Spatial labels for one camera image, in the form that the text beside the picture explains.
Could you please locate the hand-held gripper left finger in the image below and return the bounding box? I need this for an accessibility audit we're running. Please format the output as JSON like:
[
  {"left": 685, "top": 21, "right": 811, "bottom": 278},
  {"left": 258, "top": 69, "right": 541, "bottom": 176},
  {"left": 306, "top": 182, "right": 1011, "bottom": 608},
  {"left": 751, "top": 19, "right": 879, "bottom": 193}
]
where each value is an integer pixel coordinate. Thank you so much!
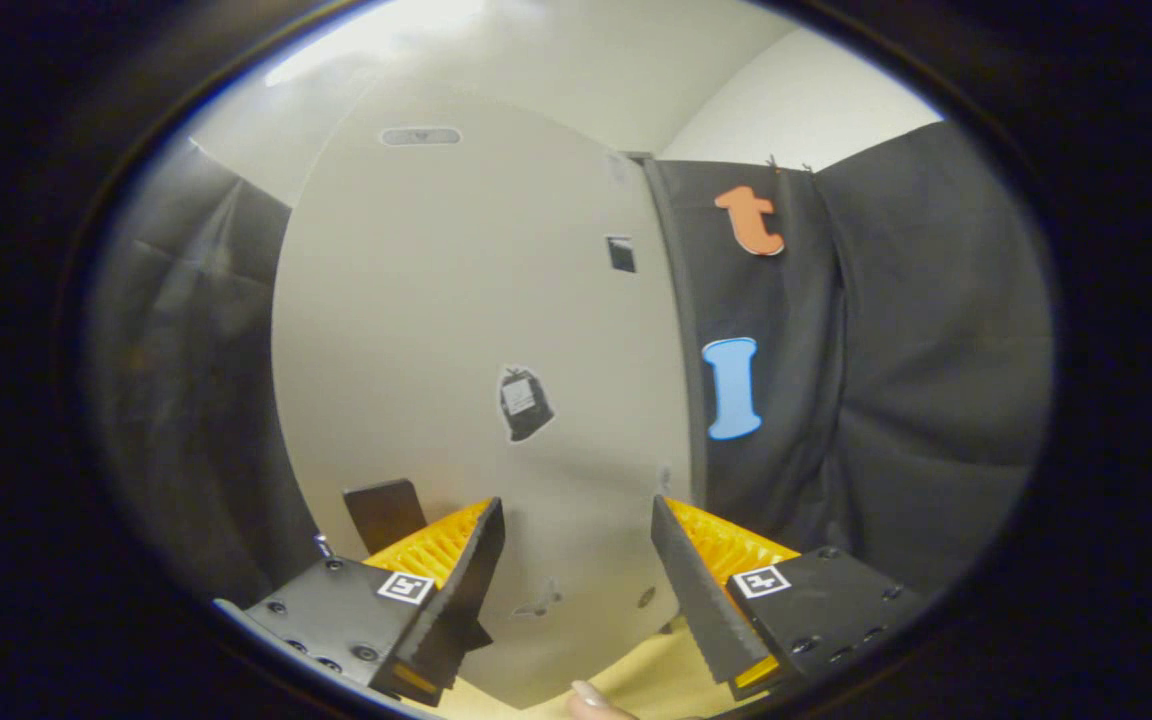
[{"left": 236, "top": 496, "right": 507, "bottom": 707}]

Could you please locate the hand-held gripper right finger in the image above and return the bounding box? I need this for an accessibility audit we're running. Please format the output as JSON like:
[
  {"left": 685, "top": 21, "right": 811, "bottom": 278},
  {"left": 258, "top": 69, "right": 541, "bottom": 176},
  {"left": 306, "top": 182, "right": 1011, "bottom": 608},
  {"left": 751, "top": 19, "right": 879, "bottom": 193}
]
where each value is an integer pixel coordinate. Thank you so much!
[{"left": 650, "top": 494, "right": 927, "bottom": 701}]

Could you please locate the black door handle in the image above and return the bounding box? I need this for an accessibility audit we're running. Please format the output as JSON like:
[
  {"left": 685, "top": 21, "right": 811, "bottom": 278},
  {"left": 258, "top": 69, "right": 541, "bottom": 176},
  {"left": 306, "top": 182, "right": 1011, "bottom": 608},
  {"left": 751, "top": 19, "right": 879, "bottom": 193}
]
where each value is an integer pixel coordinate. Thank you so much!
[{"left": 343, "top": 478, "right": 494, "bottom": 653}]

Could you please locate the grey shoe cabinet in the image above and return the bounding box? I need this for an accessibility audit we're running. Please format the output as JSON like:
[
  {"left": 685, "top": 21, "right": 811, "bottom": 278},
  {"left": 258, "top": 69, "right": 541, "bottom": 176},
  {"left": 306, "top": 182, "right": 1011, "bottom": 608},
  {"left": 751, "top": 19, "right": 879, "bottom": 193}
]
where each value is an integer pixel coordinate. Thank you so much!
[{"left": 626, "top": 150, "right": 712, "bottom": 511}]

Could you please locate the white shoe cabinet door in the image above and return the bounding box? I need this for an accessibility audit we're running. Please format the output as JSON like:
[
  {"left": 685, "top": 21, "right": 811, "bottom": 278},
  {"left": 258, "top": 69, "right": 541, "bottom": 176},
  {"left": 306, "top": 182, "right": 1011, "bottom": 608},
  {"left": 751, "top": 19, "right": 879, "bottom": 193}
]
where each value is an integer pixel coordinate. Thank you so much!
[{"left": 271, "top": 95, "right": 695, "bottom": 711}]

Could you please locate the black backdrop cloth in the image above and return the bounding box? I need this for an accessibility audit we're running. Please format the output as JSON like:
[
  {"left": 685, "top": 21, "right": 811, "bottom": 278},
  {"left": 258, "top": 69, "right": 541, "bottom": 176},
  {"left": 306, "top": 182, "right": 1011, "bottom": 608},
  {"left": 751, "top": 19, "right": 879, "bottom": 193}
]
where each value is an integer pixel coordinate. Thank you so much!
[{"left": 86, "top": 120, "right": 1057, "bottom": 611}]

